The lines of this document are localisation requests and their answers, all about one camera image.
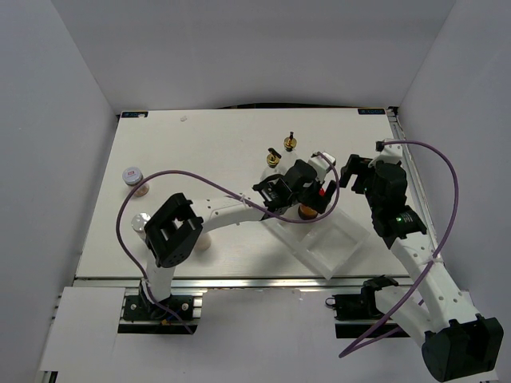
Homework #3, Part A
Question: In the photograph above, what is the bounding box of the blue label shaker bottle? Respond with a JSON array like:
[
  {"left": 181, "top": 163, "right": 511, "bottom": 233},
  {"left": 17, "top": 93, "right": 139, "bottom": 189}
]
[{"left": 131, "top": 212, "right": 151, "bottom": 241}]

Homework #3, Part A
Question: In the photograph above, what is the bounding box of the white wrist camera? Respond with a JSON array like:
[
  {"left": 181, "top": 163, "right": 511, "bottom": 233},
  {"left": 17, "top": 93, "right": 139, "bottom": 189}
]
[
  {"left": 373, "top": 140, "right": 403, "bottom": 164},
  {"left": 307, "top": 152, "right": 336, "bottom": 181}
]

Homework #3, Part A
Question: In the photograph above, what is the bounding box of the clear oil bottle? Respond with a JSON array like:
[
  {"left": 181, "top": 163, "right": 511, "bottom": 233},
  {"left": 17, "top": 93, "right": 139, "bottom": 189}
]
[{"left": 260, "top": 148, "right": 282, "bottom": 182}]

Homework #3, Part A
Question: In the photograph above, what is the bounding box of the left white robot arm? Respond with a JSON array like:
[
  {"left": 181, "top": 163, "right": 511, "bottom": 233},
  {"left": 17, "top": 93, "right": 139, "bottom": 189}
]
[{"left": 141, "top": 152, "right": 339, "bottom": 318}]

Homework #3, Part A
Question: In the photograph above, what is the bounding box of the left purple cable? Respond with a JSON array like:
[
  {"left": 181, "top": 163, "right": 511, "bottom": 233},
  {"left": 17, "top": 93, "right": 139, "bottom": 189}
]
[{"left": 115, "top": 153, "right": 341, "bottom": 334}]

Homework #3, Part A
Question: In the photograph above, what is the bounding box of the orange spice jar white lid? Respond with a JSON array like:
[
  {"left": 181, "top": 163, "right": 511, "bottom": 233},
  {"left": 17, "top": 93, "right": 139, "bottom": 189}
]
[{"left": 122, "top": 167, "right": 149, "bottom": 198}]

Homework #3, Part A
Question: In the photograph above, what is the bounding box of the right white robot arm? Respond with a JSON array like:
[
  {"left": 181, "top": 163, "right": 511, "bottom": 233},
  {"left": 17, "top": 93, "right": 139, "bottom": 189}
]
[{"left": 339, "top": 154, "right": 504, "bottom": 382}]

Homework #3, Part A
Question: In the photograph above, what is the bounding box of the dark sauce oil bottle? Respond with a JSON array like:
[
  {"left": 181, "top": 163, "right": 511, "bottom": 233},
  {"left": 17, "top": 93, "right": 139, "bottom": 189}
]
[{"left": 281, "top": 132, "right": 298, "bottom": 168}]

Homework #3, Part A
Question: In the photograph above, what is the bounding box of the red lid sauce jar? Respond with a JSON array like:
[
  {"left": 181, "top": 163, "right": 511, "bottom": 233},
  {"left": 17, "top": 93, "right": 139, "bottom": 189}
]
[{"left": 298, "top": 188, "right": 325, "bottom": 220}]

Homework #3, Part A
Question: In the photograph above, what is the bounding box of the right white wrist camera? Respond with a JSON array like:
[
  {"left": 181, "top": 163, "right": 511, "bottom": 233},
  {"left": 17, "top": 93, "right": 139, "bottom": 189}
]
[{"left": 373, "top": 140, "right": 403, "bottom": 164}]

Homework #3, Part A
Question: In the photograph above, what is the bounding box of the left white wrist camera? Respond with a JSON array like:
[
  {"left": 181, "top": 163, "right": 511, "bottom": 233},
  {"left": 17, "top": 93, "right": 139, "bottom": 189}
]
[{"left": 307, "top": 152, "right": 336, "bottom": 181}]

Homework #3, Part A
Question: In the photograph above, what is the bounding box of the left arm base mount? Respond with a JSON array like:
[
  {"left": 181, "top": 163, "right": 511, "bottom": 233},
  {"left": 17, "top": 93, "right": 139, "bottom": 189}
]
[{"left": 117, "top": 286, "right": 206, "bottom": 335}]

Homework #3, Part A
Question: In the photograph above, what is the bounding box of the left blue table sticker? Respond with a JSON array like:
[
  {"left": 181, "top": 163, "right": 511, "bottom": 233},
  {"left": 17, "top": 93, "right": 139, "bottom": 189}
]
[{"left": 121, "top": 111, "right": 149, "bottom": 119}]

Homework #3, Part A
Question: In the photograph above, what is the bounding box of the silver lid white shaker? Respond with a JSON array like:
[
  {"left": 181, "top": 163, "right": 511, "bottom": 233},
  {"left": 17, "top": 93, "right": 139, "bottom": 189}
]
[{"left": 195, "top": 233, "right": 212, "bottom": 251}]

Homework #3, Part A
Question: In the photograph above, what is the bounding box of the white three-compartment tray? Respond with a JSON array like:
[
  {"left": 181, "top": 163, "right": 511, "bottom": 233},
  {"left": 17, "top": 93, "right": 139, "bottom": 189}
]
[{"left": 263, "top": 207, "right": 370, "bottom": 280}]

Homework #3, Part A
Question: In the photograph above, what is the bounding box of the blue table sticker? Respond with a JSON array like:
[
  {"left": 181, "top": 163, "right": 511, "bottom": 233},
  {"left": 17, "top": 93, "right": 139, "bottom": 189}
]
[
  {"left": 121, "top": 111, "right": 149, "bottom": 119},
  {"left": 357, "top": 108, "right": 386, "bottom": 116}
]

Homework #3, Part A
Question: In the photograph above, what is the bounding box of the right blue table sticker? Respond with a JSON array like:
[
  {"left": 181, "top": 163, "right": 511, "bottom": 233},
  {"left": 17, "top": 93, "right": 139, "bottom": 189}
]
[{"left": 357, "top": 108, "right": 386, "bottom": 116}]

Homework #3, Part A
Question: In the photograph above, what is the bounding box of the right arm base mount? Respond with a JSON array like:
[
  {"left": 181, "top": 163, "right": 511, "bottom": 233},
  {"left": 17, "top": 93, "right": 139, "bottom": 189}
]
[{"left": 325, "top": 275, "right": 399, "bottom": 339}]

